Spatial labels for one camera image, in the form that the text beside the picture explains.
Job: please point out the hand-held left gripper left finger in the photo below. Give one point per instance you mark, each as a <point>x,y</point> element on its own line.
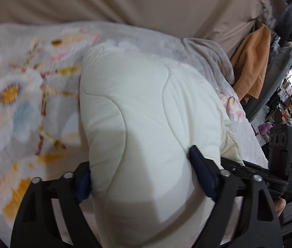
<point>84,183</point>

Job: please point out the shelf of assorted goods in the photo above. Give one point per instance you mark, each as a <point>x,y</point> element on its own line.
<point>290,103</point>

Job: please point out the orange garment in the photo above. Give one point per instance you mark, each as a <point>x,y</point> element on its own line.
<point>251,64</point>

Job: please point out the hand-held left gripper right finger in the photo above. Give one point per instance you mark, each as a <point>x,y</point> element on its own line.
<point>204,171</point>

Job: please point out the purple packet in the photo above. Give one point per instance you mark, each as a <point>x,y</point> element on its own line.
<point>264,129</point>

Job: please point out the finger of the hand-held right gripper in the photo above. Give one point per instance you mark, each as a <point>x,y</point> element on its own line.
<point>235,166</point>

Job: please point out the floral fleece blanket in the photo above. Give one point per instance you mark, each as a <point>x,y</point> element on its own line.
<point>32,95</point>

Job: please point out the white quilted garment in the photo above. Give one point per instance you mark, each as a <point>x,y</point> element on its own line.
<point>146,124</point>

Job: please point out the person's right hand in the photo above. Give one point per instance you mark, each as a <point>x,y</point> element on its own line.
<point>280,208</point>

